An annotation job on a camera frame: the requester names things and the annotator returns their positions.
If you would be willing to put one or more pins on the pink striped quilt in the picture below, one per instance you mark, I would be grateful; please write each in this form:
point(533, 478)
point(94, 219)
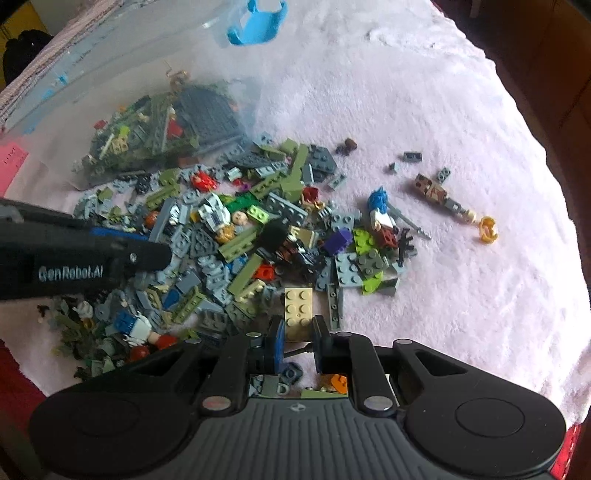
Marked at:
point(32, 83)

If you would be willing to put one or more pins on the small brown toy piece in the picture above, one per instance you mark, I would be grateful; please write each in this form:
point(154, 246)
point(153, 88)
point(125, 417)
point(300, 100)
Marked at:
point(351, 144)

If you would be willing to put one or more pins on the black bag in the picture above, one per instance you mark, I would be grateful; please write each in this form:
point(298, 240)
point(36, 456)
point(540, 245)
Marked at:
point(18, 55)

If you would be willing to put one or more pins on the heap of bricks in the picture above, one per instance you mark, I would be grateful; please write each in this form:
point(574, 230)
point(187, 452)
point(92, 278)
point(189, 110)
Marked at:
point(157, 134)

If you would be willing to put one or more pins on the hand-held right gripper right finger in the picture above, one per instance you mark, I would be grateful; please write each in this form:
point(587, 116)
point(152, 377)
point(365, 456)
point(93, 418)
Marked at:
point(319, 341)

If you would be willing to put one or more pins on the small dark grey plate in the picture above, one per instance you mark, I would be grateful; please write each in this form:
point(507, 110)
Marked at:
point(412, 156)
point(394, 167)
point(444, 174)

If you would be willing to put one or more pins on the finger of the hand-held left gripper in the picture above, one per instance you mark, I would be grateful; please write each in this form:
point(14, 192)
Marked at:
point(143, 261)
point(69, 224)

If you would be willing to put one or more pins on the yellow wardrobe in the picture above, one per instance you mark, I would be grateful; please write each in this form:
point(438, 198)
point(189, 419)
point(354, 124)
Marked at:
point(60, 14)

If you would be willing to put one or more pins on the clear plastic storage container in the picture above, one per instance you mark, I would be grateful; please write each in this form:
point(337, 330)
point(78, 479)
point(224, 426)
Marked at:
point(138, 60)

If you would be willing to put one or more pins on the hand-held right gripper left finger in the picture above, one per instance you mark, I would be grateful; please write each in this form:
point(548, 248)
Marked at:
point(277, 344)

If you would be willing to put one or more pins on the tan toy brick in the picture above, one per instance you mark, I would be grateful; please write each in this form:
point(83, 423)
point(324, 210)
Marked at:
point(298, 309)

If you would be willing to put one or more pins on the brown toy minifigure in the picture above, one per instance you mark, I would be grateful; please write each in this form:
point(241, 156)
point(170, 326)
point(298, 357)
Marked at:
point(434, 191)

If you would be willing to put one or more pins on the pink paper card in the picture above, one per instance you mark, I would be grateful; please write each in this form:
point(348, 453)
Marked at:
point(10, 161)

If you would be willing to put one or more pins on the pale pink fluffy blanket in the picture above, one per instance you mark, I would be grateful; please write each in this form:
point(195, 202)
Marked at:
point(415, 92)

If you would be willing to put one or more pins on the blue-haired toy minifigure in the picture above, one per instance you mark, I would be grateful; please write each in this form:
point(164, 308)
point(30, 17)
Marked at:
point(382, 217)

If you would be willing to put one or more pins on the pile of toy bricks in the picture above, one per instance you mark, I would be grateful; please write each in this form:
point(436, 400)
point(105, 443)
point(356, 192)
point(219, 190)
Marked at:
point(277, 203)

